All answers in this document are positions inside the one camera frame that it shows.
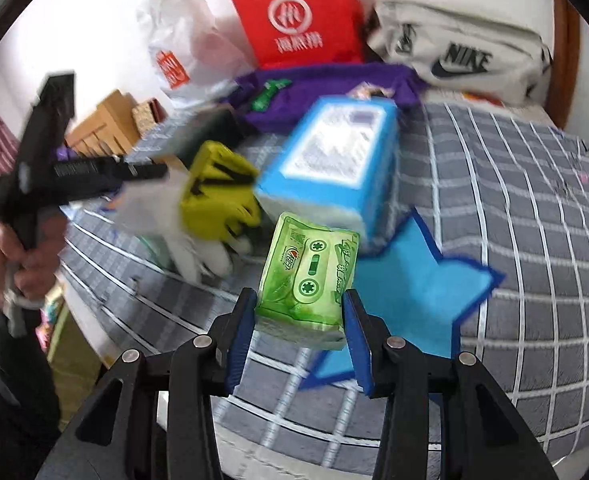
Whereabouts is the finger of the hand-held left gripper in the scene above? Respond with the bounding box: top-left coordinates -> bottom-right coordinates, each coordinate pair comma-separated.
122,160 -> 170,183

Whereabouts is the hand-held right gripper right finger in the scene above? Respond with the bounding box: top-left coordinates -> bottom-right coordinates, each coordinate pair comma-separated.
342,290 -> 558,480

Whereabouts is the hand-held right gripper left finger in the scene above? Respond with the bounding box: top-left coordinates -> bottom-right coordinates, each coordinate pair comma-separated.
37,287 -> 258,480

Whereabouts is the yellow pouch with black straps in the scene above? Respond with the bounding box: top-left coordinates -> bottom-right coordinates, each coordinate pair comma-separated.
178,141 -> 261,243

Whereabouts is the mint green cloth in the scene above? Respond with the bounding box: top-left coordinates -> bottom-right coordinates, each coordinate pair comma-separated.
139,235 -> 176,271

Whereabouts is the green tissue pack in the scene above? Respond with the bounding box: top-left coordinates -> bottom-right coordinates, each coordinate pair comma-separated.
254,211 -> 363,351

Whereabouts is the white glove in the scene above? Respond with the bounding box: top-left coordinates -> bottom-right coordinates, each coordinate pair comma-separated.
114,170 -> 252,281

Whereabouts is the green sachet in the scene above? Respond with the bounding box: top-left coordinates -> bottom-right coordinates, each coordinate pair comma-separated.
252,79 -> 292,111

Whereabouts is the purple towel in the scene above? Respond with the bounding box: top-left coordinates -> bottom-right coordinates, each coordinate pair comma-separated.
232,62 -> 425,133

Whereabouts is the fruit print small packet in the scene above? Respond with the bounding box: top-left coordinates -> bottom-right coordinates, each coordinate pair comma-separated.
347,84 -> 395,101

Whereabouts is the person's left forearm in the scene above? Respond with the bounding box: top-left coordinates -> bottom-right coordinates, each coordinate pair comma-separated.
0,300 -> 55,406

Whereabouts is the person's left hand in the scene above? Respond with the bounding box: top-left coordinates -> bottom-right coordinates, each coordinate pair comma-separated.
0,217 -> 69,306

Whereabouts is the patterned book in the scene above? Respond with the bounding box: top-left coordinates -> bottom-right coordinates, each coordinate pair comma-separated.
132,100 -> 168,133

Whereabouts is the wooden headboard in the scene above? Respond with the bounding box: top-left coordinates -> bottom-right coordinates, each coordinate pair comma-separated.
64,89 -> 140,158

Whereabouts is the white plastic shopping bag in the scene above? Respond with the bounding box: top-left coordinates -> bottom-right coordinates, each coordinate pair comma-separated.
135,0 -> 255,106

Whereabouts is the blue tissue pack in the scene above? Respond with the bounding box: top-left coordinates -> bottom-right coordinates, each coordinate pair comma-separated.
253,95 -> 400,253

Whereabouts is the grey checkered tablecloth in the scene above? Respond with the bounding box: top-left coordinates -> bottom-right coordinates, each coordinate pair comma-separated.
57,100 -> 589,480

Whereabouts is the red paper bag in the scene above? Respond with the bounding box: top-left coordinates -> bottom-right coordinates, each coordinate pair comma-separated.
224,0 -> 365,71

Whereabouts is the grey waist bag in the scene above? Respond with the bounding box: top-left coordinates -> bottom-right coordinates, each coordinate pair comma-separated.
365,0 -> 553,108

